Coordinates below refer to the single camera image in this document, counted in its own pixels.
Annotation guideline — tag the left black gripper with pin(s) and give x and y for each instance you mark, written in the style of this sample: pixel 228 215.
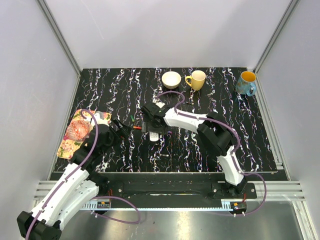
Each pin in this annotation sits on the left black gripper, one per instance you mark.
pixel 117 127

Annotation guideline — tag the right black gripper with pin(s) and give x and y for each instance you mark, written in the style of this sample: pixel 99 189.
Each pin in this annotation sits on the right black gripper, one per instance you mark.
pixel 146 126

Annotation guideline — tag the white remote control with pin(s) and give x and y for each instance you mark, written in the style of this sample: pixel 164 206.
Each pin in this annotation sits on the white remote control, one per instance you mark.
pixel 153 137

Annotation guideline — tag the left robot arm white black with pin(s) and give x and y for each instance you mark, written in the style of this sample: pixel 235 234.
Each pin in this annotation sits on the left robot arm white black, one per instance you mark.
pixel 79 183

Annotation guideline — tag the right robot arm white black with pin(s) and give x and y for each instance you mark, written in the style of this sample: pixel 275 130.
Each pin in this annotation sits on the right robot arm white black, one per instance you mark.
pixel 218 138

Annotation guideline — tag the red patterned glass bowl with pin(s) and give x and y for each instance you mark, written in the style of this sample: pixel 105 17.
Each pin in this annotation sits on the red patterned glass bowl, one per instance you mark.
pixel 77 130

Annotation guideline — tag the cream ceramic bowl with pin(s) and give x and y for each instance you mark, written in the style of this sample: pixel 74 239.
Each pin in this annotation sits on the cream ceramic bowl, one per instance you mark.
pixel 171 79

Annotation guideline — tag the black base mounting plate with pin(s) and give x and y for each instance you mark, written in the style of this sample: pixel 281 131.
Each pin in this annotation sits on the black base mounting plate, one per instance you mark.
pixel 206 189

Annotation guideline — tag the yellow mug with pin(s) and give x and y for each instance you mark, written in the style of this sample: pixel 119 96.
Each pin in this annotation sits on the yellow mug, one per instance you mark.
pixel 196 80

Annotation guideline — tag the blue floral mug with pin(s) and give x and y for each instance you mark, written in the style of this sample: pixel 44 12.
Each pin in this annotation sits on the blue floral mug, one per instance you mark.
pixel 246 84

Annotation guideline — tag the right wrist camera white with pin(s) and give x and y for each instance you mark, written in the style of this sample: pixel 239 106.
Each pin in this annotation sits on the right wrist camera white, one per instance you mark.
pixel 160 104

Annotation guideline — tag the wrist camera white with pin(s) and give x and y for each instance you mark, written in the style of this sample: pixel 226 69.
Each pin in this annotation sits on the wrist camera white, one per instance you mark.
pixel 102 117
pixel 160 104

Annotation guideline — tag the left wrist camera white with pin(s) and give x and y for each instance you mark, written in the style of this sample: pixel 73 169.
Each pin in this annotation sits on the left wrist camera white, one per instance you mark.
pixel 102 117

